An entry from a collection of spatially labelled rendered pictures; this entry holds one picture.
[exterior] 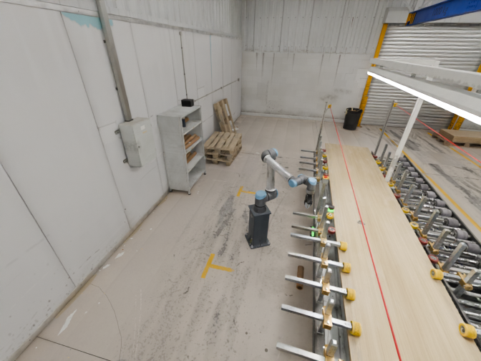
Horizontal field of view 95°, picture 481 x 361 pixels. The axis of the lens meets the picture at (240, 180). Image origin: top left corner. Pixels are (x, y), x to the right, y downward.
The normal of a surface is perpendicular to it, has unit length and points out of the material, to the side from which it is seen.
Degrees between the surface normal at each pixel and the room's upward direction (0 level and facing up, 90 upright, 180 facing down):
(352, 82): 90
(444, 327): 0
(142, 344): 0
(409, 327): 0
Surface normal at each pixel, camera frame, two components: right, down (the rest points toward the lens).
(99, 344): 0.02, -0.86
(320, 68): -0.23, 0.50
